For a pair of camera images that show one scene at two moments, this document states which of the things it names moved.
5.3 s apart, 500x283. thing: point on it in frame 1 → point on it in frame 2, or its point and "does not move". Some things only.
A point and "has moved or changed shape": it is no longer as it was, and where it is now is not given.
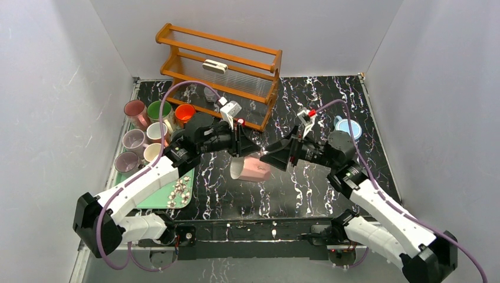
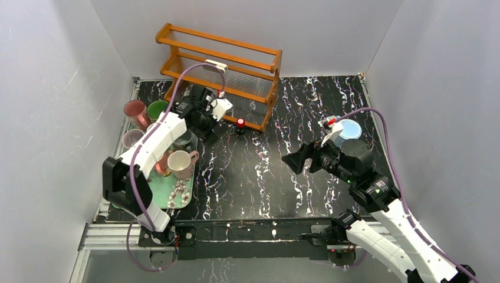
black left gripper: x=237 y=140 → x=205 y=125
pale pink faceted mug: x=249 y=168 has moved or changed shape
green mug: x=168 y=114 does not move
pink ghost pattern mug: x=137 y=114 does not move
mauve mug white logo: x=133 y=141 does not move
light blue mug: x=344 y=124 does not move
